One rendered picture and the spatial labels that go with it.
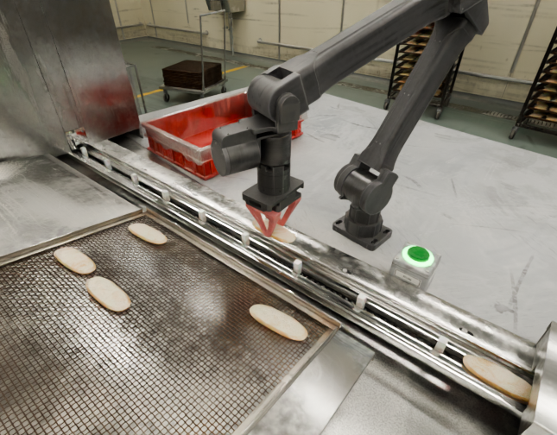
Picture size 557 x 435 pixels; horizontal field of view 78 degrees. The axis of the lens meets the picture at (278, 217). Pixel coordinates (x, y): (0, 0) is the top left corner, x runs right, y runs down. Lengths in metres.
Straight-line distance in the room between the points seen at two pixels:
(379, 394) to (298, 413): 0.17
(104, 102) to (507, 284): 1.21
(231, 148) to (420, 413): 0.47
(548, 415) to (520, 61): 4.53
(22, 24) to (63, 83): 0.16
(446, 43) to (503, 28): 4.14
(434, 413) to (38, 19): 1.24
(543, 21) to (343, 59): 4.33
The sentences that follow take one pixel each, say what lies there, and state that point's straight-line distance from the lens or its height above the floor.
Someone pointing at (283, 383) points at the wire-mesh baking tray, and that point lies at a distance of 0.48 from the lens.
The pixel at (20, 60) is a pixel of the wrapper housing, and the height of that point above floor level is 1.14.
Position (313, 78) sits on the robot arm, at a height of 1.21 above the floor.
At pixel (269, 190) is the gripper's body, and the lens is 0.58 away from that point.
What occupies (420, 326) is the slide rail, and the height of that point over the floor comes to 0.85.
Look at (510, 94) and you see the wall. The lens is 4.98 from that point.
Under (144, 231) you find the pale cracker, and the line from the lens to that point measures 0.74.
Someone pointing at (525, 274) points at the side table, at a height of 0.82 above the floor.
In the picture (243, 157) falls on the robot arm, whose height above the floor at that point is 1.11.
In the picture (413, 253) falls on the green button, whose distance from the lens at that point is 0.70.
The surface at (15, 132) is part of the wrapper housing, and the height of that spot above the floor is 0.96.
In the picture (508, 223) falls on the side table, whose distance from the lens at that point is 1.03.
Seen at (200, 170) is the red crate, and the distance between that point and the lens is 1.05.
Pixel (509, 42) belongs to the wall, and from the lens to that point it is 4.90.
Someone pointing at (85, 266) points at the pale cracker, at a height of 0.93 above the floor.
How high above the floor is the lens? 1.34
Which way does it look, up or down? 36 degrees down
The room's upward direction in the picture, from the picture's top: straight up
